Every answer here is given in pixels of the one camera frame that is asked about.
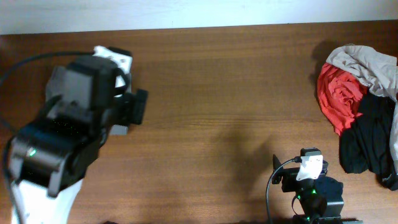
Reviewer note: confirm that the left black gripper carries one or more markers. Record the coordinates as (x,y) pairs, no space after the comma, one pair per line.
(136,105)

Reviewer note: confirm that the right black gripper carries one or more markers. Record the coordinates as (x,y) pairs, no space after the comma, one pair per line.
(289,176)

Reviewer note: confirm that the grey cargo shorts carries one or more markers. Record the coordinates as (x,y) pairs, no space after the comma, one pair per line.
(118,130)

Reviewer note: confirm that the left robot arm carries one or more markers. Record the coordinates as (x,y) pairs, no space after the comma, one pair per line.
(46,161)

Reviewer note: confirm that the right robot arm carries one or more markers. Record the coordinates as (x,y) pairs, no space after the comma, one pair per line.
(321,204)

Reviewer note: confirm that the black garment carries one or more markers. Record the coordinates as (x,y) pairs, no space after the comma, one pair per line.
(365,145)

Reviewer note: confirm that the red garment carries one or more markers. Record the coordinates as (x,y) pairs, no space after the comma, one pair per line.
(339,95)

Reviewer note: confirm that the beige garment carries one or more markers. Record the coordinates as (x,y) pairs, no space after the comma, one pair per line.
(376,71)

